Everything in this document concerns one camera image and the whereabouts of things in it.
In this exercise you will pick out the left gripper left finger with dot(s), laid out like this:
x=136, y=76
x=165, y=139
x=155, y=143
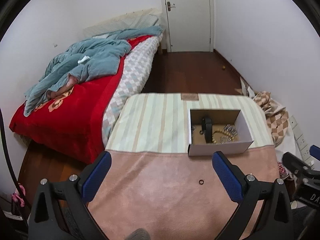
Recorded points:
x=77, y=192

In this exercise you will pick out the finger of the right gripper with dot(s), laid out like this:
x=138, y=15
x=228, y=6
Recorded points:
x=315, y=152
x=299, y=168

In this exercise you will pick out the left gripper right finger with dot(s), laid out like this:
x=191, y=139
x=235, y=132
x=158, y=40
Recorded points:
x=241, y=189

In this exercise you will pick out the white cardboard box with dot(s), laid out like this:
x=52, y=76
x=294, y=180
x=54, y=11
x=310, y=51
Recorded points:
x=231, y=133

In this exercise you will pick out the white power strip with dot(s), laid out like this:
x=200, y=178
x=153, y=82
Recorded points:
x=301, y=142

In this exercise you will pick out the red printed plastic bag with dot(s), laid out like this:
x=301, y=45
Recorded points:
x=282, y=170

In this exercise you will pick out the brown checkered cloth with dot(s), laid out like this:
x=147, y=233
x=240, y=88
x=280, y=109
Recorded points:
x=262, y=99

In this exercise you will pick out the pink toy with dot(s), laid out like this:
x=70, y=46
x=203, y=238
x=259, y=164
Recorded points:
x=17, y=198

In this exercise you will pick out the red blanket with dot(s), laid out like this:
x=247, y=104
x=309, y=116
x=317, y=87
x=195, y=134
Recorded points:
x=71, y=121

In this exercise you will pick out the pink striped table cloth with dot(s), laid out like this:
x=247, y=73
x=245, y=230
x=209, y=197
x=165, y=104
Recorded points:
x=153, y=183

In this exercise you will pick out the checkered bed sheet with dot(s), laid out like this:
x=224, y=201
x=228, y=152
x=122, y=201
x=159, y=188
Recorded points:
x=137, y=68

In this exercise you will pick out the teal quilt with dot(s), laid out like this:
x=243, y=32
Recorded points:
x=84, y=61

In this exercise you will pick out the striped pillow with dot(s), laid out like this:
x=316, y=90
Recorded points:
x=132, y=20

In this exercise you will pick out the white door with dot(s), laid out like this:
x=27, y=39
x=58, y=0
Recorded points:
x=190, y=25

